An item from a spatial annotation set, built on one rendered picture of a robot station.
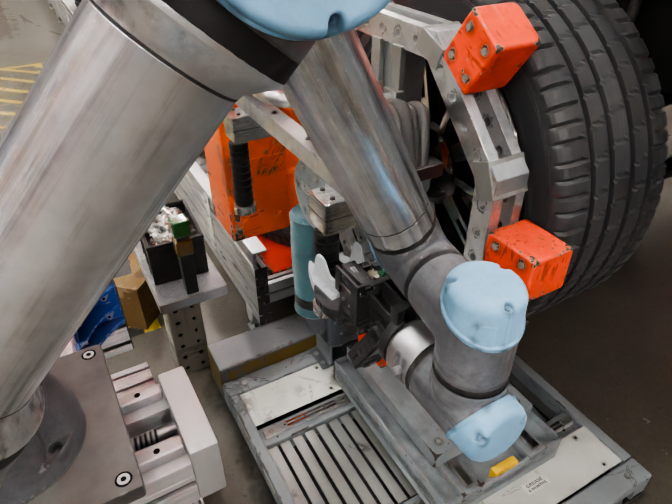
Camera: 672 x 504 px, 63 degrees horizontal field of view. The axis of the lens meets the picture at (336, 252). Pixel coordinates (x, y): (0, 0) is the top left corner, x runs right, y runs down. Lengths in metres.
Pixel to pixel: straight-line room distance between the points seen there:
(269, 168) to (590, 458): 1.09
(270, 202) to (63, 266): 1.11
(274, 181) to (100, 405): 0.83
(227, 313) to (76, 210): 1.72
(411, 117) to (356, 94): 0.30
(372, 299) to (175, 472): 0.29
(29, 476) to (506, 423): 0.45
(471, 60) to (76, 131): 0.57
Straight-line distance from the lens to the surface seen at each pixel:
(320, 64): 0.43
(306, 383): 1.63
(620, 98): 0.89
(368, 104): 0.46
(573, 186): 0.81
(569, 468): 1.58
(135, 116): 0.27
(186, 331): 1.71
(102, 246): 0.31
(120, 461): 0.62
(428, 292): 0.53
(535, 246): 0.79
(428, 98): 1.02
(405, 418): 1.38
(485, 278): 0.50
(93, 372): 0.72
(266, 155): 1.34
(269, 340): 1.69
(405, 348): 0.61
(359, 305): 0.66
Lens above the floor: 1.31
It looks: 35 degrees down
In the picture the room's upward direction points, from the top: straight up
